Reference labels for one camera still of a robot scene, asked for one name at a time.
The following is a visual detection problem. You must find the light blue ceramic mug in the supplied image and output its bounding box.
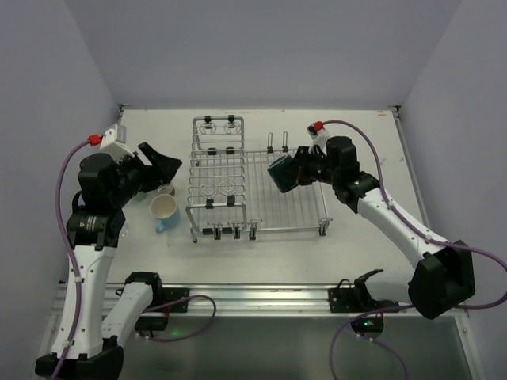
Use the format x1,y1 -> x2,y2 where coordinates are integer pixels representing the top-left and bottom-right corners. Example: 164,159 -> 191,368
150,194 -> 181,234

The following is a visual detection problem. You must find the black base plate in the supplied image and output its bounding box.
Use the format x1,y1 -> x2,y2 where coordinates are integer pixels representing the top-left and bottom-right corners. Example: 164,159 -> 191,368
327,279 -> 362,314
158,287 -> 190,314

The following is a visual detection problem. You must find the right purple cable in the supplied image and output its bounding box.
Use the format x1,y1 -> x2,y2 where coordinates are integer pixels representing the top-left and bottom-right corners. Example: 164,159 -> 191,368
322,118 -> 507,380

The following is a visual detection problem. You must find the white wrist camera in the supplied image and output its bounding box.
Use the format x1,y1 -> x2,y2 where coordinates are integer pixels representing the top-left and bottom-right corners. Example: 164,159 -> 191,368
87,123 -> 133,161
307,121 -> 330,154

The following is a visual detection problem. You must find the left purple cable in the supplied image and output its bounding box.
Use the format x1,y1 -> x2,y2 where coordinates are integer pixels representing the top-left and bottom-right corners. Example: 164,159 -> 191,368
43,139 -> 100,380

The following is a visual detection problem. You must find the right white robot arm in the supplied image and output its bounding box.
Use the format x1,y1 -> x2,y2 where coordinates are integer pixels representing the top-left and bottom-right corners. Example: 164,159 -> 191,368
293,136 -> 475,319

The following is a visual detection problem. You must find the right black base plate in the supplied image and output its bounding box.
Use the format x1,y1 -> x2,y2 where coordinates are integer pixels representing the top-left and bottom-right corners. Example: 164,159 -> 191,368
327,279 -> 362,314

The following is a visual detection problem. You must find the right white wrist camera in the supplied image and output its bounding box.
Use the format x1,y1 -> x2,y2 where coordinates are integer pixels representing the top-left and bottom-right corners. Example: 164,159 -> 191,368
307,121 -> 330,154

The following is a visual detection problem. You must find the mint green plastic cup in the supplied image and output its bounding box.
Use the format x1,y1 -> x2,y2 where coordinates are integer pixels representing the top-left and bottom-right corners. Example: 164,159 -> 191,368
135,192 -> 146,201

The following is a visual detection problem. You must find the purple cable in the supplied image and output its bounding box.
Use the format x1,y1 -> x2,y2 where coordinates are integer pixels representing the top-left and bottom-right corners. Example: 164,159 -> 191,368
43,139 -> 100,380
322,118 -> 507,380

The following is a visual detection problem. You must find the silver wire dish rack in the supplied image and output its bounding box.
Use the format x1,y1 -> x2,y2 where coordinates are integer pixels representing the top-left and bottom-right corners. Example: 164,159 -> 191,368
185,115 -> 332,242

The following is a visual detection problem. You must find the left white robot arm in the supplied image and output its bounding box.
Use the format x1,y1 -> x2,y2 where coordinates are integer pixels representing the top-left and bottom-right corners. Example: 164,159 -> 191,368
35,142 -> 182,379

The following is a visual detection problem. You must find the dark green glossy mug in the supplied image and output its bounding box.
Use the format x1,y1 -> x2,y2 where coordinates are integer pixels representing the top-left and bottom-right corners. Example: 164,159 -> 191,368
267,154 -> 298,193

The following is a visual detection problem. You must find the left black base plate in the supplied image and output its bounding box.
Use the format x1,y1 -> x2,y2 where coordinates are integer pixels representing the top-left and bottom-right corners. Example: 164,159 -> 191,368
158,287 -> 190,314

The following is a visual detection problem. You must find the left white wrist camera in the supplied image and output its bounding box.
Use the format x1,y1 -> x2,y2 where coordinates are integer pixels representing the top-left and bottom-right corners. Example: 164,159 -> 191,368
87,123 -> 133,161

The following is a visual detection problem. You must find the aluminium front rail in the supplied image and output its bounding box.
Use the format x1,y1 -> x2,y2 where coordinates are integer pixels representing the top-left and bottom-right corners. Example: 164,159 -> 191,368
55,283 -> 468,317

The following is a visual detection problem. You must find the white and wood steel cup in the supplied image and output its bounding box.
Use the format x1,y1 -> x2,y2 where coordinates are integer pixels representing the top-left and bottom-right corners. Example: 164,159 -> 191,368
156,183 -> 175,196

